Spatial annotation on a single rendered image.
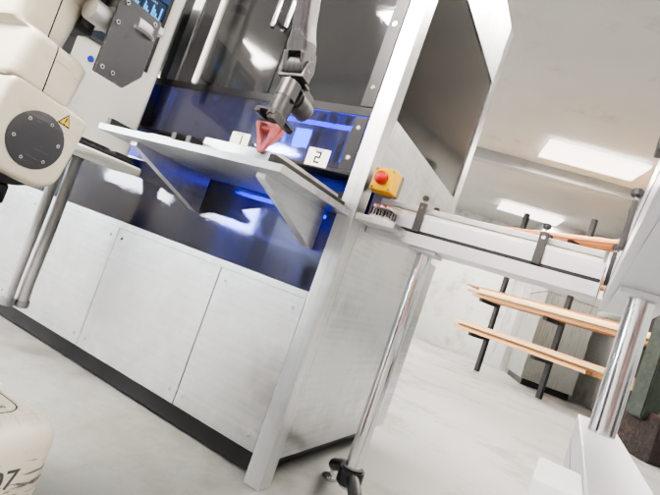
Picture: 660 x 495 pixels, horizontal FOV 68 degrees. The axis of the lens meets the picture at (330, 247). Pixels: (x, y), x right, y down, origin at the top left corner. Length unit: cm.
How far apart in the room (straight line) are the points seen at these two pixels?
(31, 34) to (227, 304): 98
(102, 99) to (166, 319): 83
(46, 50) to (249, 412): 110
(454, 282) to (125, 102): 1071
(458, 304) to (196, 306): 1068
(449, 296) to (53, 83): 1148
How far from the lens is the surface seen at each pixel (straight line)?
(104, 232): 216
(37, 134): 103
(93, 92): 201
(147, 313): 191
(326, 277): 149
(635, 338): 115
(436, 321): 1214
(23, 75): 102
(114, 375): 208
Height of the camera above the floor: 67
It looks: 3 degrees up
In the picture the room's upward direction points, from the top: 19 degrees clockwise
